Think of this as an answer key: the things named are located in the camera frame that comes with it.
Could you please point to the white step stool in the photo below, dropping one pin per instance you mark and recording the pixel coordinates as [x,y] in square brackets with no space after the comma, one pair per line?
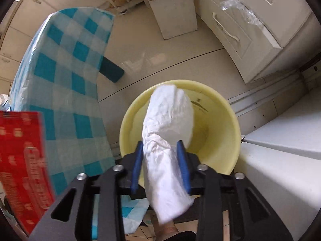
[174,17]

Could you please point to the yellow plastic bucket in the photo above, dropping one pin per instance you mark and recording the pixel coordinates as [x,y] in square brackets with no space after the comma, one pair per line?
[216,136]

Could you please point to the white kitchen cabinets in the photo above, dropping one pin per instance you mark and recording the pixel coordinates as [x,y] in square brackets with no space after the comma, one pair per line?
[263,36]

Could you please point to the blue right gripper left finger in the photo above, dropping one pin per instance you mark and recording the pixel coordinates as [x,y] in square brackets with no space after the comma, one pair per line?
[136,169]

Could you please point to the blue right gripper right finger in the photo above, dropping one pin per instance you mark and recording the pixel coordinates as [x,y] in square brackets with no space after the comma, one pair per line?
[182,158]

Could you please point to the red snack bag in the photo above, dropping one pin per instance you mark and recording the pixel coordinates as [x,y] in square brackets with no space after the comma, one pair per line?
[24,174]

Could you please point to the white paper towel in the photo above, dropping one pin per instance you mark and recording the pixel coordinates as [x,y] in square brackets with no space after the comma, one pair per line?
[168,120]

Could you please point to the blue checkered tablecloth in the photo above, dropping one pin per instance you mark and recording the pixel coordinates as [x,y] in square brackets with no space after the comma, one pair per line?
[57,78]

